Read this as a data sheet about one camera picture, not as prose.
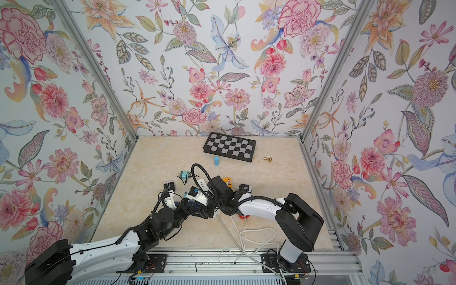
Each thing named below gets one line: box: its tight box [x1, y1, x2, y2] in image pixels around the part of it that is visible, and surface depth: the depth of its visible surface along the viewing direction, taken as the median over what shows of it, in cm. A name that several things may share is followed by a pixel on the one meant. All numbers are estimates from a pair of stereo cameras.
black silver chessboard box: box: [203, 131, 257, 163], surface depth 113 cm
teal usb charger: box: [180, 171, 189, 180], surface depth 102 cm
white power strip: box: [187, 178, 210, 207], surface depth 72 cm
